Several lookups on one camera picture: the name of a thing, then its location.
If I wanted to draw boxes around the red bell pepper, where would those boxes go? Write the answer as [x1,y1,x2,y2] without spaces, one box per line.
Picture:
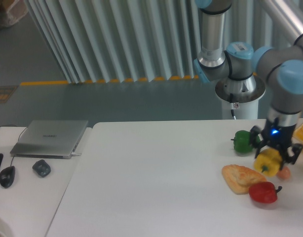
[248,182,282,203]

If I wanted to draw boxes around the dark grey small device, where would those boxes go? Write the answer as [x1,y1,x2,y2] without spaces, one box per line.
[32,159,51,178]

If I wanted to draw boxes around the black computer mouse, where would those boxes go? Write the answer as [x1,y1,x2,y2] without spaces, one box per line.
[0,166,15,188]

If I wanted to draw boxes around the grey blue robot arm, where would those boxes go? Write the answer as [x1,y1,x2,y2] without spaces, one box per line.
[193,0,303,171]

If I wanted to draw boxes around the golden pastry bread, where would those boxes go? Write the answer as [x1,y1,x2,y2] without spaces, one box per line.
[222,164,267,195]

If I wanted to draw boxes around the person in white sleeve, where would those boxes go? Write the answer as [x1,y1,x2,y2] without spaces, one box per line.
[0,218,13,237]

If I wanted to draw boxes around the white corrugated partition screen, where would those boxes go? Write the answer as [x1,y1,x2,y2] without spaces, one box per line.
[25,0,303,83]

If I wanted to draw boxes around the yellow bell pepper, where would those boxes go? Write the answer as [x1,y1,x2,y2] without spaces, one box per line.
[254,148,282,177]

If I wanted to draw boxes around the green bell pepper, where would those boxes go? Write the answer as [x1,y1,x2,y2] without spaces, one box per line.
[232,130,254,154]

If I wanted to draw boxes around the black mouse cable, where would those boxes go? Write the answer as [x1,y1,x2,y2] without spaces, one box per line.
[0,124,29,167]

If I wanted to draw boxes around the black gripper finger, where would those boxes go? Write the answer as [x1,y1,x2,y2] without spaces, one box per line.
[279,143,303,171]
[249,125,265,159]

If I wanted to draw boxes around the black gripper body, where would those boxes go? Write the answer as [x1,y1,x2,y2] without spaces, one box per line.
[259,118,296,152]

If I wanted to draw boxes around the silver laptop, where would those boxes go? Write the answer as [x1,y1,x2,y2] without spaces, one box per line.
[10,120,88,159]

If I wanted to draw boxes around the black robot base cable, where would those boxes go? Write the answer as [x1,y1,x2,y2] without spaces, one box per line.
[229,93,237,120]

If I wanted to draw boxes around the brown egg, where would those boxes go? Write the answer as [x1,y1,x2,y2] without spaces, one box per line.
[276,166,291,180]

